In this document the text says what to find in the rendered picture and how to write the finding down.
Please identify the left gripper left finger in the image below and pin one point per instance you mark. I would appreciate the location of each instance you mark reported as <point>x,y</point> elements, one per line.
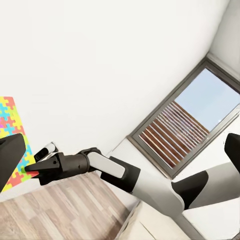
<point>12,149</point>

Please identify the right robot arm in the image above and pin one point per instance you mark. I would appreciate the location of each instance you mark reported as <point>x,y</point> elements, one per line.
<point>214,185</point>

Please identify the bed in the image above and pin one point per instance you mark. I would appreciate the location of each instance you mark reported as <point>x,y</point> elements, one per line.
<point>146,223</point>

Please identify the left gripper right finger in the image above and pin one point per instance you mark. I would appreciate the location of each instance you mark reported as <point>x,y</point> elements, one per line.
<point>232,149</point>

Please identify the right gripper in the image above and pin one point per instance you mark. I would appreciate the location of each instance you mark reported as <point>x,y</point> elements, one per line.
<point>56,168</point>

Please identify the fixed window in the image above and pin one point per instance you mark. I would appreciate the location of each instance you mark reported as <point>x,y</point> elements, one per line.
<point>191,117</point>

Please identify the jigsaw puzzle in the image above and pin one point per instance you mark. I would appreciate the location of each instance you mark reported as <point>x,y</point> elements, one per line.
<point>11,124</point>

